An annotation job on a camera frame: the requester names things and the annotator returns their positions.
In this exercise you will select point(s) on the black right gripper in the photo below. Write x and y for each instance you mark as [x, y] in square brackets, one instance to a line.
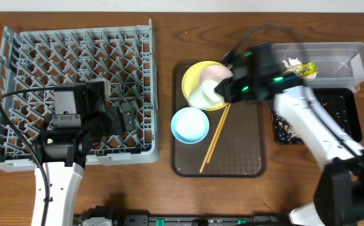
[231, 83]

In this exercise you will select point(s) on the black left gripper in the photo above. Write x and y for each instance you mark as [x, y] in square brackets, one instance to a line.
[119, 116]

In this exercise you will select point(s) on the white plastic cup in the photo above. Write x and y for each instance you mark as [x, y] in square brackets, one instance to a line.
[205, 97]

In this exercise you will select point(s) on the rice food scraps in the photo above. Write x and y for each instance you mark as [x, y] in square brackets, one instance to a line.
[334, 105]

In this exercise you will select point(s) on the green orange snack wrapper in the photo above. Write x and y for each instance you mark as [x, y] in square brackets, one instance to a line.
[308, 70]

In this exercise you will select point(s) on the pink white bowl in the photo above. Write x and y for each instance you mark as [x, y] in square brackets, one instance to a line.
[215, 72]

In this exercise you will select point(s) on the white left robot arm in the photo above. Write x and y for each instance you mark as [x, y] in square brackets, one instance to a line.
[80, 120]

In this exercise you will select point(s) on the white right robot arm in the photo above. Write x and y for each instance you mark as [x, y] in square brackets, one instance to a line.
[339, 196]

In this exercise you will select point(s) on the grey plastic dishwasher rack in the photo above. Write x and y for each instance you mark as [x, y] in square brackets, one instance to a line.
[33, 61]

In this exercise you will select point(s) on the clear plastic waste bin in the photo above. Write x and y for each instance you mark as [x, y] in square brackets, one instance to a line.
[339, 64]

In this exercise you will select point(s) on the black waste tray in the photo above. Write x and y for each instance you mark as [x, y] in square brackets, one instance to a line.
[350, 104]

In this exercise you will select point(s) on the yellow round plate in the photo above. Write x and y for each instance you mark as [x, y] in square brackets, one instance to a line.
[190, 80]

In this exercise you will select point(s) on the white crumpled tissue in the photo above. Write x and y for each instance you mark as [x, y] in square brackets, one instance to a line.
[291, 62]

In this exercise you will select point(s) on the dark brown serving tray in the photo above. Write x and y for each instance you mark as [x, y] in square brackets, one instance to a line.
[239, 151]

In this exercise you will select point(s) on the light blue bowl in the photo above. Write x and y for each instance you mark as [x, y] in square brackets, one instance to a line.
[190, 125]

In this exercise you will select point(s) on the wooden chopstick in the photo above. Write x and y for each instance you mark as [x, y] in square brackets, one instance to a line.
[217, 133]
[203, 163]

